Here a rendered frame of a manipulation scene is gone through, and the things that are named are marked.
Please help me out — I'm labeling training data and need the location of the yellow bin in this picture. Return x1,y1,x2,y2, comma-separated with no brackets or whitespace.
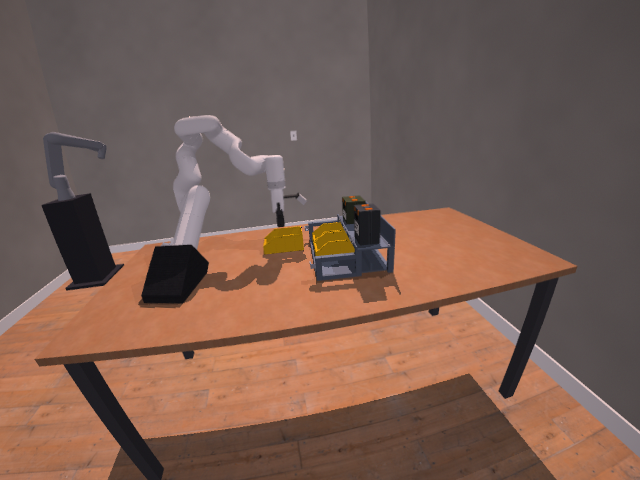
263,226,304,254
312,222,345,245
314,231,355,256

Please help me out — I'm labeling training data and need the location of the dark olive case with orange latches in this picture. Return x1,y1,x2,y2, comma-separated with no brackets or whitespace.
342,196,366,224

